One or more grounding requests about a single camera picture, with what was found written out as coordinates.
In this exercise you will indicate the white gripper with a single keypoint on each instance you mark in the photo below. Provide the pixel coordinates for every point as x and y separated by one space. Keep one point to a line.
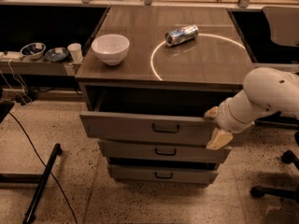
224 116

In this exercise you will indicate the white power strip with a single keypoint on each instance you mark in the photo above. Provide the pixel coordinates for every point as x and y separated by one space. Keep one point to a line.
10 55

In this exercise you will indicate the grey bottom drawer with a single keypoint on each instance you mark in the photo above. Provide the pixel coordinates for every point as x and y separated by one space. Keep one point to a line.
160 174

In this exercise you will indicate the white bowl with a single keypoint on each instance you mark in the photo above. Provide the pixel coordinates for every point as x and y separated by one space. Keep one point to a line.
111 49

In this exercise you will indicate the grey drawer cabinet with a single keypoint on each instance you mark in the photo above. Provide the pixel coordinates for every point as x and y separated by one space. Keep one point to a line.
215 60

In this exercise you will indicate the dark blue shallow dish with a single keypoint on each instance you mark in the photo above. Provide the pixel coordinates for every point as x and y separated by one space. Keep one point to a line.
56 55

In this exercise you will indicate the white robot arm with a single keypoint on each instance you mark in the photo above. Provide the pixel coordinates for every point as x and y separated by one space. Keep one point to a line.
265 92

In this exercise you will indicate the grey drawer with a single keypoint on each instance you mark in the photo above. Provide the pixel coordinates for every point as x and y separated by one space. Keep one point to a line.
154 116
162 152
160 174

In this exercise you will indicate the white paper cup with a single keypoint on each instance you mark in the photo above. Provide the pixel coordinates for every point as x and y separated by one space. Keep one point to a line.
76 52

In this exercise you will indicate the blue patterned bowl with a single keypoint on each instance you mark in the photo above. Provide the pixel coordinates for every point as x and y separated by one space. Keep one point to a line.
33 51

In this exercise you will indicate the crushed silver blue can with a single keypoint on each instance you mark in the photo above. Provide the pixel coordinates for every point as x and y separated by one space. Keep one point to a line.
181 35

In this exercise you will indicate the grey top drawer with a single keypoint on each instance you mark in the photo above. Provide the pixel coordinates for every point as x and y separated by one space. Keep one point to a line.
154 116

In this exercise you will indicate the low grey side shelf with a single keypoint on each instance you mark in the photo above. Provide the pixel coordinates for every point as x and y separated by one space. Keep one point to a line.
40 68

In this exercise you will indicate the black stand leg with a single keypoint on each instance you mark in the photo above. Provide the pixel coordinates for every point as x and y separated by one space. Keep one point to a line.
40 180

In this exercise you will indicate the grey middle drawer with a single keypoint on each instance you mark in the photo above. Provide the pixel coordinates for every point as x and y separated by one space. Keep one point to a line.
162 152

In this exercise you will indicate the black office chair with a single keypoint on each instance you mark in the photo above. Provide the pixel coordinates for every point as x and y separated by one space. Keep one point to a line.
284 30

